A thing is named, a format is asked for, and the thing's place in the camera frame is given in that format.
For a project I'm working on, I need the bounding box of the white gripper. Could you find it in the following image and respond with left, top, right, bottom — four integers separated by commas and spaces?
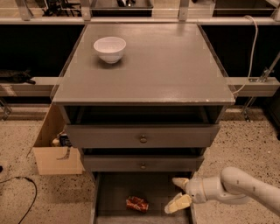
164, 178, 207, 214

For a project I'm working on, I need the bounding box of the round top drawer knob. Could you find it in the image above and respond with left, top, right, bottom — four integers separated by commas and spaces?
140, 136, 147, 144

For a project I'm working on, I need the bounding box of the grey bottom drawer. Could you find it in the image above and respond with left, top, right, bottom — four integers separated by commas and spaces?
90, 172, 197, 224

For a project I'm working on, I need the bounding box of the grey drawer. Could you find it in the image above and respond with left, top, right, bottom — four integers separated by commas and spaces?
65, 124, 220, 148
83, 155, 204, 172
90, 172, 197, 224

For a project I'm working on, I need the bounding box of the grey middle drawer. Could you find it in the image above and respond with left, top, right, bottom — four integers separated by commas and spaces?
83, 155, 204, 172

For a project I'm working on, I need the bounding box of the grey drawer cabinet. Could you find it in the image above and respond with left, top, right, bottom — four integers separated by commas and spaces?
50, 22, 236, 224

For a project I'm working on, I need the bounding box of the grey top drawer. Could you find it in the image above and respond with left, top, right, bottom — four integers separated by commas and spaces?
65, 124, 220, 148

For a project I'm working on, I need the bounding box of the wooden side box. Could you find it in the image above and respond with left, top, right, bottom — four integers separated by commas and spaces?
32, 105, 84, 175

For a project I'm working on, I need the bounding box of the white ceramic bowl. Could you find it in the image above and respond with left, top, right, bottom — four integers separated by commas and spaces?
94, 37, 126, 64

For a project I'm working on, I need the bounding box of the dark tray in background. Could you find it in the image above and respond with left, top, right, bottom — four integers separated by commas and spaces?
90, 0, 153, 17

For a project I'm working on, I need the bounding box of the black floor cable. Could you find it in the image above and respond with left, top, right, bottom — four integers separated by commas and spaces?
0, 176, 39, 224

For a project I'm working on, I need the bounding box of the white hanging cable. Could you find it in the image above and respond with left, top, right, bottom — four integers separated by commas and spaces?
232, 15, 260, 95

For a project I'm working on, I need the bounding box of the black object on rail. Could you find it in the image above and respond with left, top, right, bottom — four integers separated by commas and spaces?
0, 69, 36, 85

